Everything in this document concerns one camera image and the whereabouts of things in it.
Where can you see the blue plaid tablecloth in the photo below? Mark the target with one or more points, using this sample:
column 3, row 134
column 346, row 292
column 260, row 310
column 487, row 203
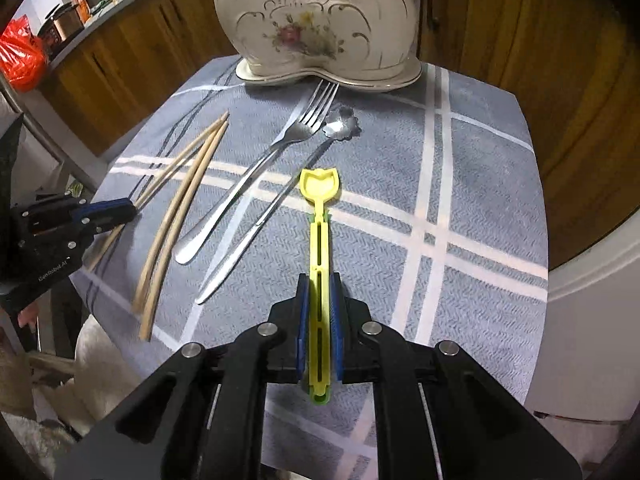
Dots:
column 439, row 225

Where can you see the silver flower spoon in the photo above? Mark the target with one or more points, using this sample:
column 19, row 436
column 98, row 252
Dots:
column 341, row 125

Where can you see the cream ceramic utensil holder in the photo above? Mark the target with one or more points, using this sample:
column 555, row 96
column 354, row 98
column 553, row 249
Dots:
column 361, row 44

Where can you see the red plastic bag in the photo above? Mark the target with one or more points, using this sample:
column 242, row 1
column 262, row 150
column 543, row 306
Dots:
column 24, row 61

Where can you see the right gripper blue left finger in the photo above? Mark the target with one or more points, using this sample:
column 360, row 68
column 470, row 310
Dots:
column 200, row 414

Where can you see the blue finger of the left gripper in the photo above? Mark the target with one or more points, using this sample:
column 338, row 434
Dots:
column 104, row 216

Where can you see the wooden cabinet door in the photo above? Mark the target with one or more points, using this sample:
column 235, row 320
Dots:
column 574, row 67

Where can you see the yellow green plastic spoon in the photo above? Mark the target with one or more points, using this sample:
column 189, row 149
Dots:
column 319, row 187

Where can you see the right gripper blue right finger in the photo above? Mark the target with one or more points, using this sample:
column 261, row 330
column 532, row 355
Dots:
column 438, row 414

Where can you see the person's left hand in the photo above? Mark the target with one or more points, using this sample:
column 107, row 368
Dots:
column 28, row 316

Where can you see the wooden chopstick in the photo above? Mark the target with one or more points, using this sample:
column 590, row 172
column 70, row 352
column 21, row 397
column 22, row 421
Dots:
column 157, row 183
column 158, row 241
column 152, row 293

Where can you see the silver fork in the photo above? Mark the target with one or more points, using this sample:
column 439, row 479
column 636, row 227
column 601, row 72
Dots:
column 308, row 122

